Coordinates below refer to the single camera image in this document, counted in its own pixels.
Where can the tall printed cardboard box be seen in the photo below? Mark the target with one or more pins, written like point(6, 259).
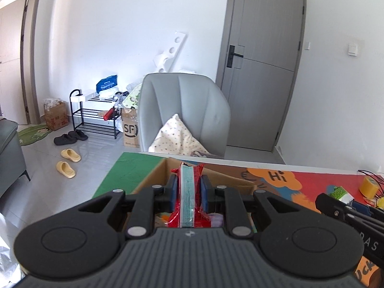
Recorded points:
point(131, 129)

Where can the green dotted bag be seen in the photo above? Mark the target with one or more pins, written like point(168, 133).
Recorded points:
point(132, 97)

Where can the orange red bread packet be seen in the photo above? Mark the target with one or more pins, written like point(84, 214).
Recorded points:
point(189, 192)

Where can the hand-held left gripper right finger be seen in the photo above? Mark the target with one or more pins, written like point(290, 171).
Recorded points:
point(205, 193)

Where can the grey doorway frame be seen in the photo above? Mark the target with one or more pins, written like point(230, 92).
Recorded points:
point(30, 54)

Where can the green floor rug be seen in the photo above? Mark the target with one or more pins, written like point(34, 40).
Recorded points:
point(33, 133)

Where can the black shoe rack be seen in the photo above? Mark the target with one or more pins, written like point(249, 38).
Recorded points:
point(90, 114)

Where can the purple snack packet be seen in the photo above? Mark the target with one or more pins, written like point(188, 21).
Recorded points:
point(216, 220)

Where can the yellow tape roll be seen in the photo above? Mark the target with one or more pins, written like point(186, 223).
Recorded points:
point(369, 187)

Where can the white plastic sheet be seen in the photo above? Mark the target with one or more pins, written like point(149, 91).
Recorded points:
point(7, 255)

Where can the small printed cardboard box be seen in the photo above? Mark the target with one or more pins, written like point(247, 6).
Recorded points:
point(57, 117)

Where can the blue plastic bag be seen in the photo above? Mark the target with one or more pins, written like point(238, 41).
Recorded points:
point(106, 84)

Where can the white foam board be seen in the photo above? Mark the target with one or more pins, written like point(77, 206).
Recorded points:
point(172, 51)

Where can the black slipper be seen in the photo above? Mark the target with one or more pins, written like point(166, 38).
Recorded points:
point(78, 135)
point(64, 139)

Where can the bright green snack packet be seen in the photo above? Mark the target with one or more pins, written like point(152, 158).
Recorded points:
point(342, 194)

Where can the brown cardboard box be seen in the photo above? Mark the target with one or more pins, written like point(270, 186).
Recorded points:
point(234, 180)

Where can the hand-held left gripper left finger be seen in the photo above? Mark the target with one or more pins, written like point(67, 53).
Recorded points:
point(173, 193)

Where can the yellow slipper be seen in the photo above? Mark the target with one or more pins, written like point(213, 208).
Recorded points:
point(66, 169)
point(71, 154)

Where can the grey door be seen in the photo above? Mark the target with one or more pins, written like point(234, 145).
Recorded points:
point(264, 66)

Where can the grey sofa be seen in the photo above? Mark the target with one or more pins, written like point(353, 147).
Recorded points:
point(10, 156)

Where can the dotted white pillow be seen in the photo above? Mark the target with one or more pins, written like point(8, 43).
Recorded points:
point(177, 139)

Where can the grey chair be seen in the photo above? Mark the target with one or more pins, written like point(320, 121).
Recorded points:
point(186, 105)

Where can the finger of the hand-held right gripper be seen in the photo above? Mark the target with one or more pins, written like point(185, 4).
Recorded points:
point(330, 205)

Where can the white flat box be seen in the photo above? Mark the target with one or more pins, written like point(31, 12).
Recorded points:
point(85, 97)

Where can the colourful cat table mat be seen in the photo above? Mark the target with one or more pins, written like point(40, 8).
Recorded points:
point(312, 183)

